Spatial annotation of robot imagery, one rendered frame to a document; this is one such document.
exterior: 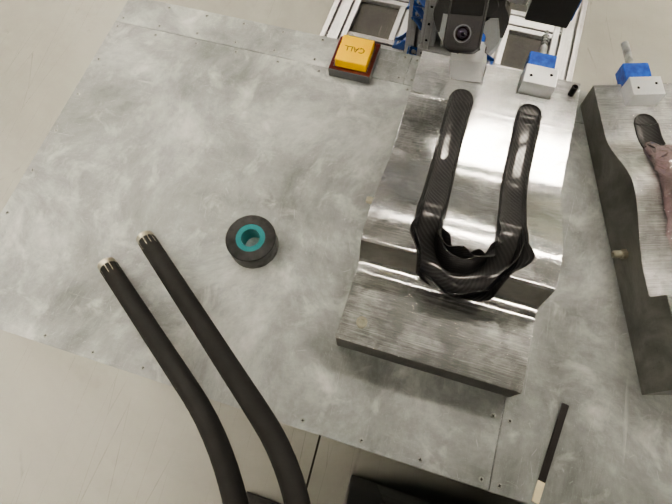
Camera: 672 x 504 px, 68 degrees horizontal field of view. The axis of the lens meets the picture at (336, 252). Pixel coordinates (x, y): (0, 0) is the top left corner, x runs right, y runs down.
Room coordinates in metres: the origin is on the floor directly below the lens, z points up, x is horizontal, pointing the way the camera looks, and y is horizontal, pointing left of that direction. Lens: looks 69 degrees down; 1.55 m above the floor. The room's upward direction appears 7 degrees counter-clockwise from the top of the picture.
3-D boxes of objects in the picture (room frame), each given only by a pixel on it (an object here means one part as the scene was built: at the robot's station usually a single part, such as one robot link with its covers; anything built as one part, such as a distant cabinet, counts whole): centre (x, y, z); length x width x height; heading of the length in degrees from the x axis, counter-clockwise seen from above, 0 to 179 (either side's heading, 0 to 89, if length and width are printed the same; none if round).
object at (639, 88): (0.53, -0.53, 0.86); 0.13 x 0.05 x 0.05; 174
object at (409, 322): (0.32, -0.20, 0.87); 0.50 x 0.26 x 0.14; 157
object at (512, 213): (0.33, -0.22, 0.92); 0.35 x 0.16 x 0.09; 157
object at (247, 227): (0.32, 0.13, 0.82); 0.08 x 0.08 x 0.04
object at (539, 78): (0.54, -0.37, 0.89); 0.13 x 0.05 x 0.05; 157
